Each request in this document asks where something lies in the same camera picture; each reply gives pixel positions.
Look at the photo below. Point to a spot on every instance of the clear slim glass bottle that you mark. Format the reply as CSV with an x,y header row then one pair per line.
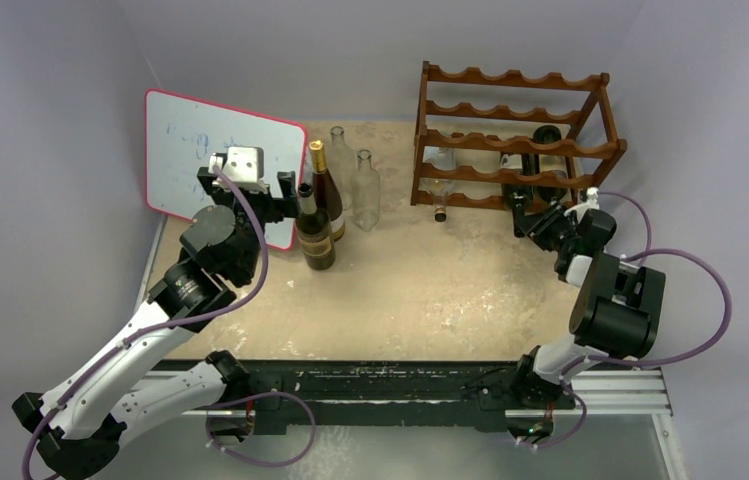
x,y
342,161

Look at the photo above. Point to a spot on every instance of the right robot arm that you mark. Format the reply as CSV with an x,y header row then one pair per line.
x,y
616,313

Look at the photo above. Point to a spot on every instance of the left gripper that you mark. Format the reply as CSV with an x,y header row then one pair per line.
x,y
278,208

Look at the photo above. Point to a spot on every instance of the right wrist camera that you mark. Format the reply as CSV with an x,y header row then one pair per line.
x,y
589,200

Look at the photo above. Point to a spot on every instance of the dark gold-capped wine bottle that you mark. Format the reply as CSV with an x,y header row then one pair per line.
x,y
327,194

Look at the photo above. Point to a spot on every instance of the brown wooden wine rack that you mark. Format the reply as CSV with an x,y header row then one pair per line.
x,y
592,131

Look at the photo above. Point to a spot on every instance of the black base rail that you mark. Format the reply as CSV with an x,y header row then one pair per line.
x,y
475,394

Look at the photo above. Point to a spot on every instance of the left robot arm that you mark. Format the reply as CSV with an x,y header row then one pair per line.
x,y
78,427

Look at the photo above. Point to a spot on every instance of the red framed whiteboard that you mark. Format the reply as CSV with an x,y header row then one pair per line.
x,y
182,132

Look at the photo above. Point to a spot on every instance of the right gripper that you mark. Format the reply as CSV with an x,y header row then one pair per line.
x,y
539,221

